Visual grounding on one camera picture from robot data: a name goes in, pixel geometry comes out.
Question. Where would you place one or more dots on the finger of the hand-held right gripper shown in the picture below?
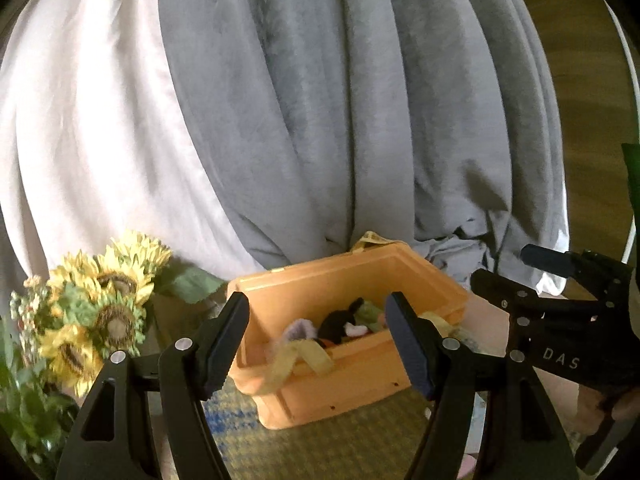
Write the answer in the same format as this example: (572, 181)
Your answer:
(525, 302)
(547, 260)

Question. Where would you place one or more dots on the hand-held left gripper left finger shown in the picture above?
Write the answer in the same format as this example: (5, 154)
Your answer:
(220, 355)

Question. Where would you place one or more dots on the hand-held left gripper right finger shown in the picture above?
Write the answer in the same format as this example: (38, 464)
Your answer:
(412, 355)

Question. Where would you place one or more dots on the green plush toy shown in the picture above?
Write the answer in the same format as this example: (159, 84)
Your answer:
(372, 315)

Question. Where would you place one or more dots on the black mouse plush toy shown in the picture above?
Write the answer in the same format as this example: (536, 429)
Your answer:
(340, 322)

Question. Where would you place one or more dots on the person's right hand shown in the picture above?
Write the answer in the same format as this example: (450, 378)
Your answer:
(625, 409)

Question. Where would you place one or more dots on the yellow and blue plaid blanket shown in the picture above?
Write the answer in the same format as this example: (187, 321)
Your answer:
(350, 447)

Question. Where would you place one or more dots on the sunflower bouquet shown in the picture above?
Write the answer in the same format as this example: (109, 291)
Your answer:
(107, 310)

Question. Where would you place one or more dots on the green leafy plant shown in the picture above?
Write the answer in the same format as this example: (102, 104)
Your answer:
(30, 410)

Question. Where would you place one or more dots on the grey curtain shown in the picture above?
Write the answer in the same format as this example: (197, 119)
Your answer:
(350, 110)

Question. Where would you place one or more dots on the pale pink curtain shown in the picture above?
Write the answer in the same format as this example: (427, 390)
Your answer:
(85, 135)

